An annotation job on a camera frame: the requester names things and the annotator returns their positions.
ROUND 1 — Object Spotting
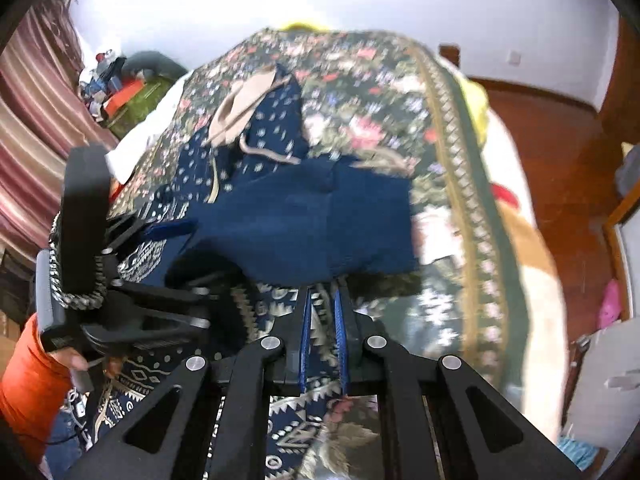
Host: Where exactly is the navy patterned hooded sweater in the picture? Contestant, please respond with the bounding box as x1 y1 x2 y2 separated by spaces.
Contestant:
73 66 419 479

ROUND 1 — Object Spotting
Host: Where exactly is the orange left sleeve forearm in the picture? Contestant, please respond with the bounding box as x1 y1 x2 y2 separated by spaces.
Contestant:
1 314 72 467

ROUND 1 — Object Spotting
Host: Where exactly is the pile of clutter clothes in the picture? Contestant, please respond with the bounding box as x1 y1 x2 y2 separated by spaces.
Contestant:
76 50 127 122

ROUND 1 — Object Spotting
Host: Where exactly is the person left hand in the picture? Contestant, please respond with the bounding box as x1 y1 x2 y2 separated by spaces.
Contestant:
47 348 124 379

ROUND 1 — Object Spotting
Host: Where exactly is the white cloth on bed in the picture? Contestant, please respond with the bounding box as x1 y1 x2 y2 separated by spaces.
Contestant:
105 70 193 184

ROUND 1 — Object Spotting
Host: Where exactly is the orange box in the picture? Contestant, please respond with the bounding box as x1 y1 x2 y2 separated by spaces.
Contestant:
103 79 144 117

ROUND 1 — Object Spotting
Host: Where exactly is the striped pink curtain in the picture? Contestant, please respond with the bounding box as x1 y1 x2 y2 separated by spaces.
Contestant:
1 0 117 261

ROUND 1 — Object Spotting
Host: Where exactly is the grey pillow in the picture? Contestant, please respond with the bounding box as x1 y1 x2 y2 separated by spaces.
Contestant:
122 51 188 81

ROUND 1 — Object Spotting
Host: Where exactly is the white sticker door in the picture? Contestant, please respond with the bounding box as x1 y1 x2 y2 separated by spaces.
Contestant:
563 216 639 479

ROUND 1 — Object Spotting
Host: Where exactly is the green floral bedspread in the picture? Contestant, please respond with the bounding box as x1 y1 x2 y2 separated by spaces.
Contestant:
106 27 532 480

